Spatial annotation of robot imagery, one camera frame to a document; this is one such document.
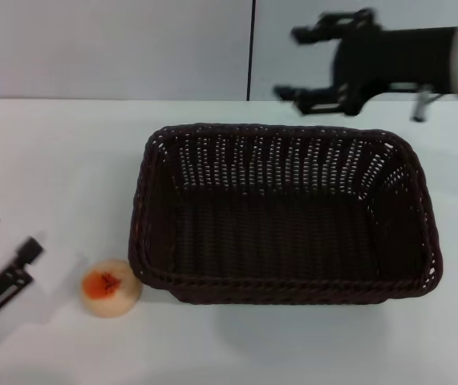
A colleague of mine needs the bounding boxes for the beige bun with orange top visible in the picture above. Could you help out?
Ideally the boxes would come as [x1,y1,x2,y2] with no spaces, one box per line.
[80,258,144,319]

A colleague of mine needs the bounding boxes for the dark brown wicker basket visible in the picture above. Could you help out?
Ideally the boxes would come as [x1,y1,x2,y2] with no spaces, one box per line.
[127,123,442,306]

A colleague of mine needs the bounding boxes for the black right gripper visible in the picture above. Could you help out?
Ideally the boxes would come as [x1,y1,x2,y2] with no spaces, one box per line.
[273,8,458,117]

